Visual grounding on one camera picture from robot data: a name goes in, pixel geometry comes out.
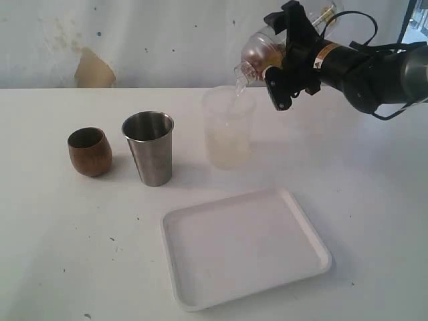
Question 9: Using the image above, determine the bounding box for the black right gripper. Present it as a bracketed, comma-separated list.
[263, 1, 320, 96]

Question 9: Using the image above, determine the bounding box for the clear plastic shaker lid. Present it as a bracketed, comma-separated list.
[234, 26, 287, 88]

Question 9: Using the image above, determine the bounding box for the clear plastic shaker body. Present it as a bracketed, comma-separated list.
[267, 0, 345, 68]

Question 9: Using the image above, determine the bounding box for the stainless steel cup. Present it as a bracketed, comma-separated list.
[122, 111, 174, 187]

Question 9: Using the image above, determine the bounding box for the brown wooden cup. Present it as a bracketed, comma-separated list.
[68, 127, 113, 177]

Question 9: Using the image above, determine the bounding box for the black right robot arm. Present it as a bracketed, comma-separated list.
[264, 1, 427, 120]

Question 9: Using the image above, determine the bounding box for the translucent plastic cup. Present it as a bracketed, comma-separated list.
[202, 86, 256, 170]

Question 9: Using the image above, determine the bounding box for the white plastic tray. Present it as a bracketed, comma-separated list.
[160, 189, 332, 312]

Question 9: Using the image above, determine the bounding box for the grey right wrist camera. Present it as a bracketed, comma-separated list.
[264, 66, 305, 111]

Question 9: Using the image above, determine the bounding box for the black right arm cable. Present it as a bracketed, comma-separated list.
[310, 9, 428, 120]

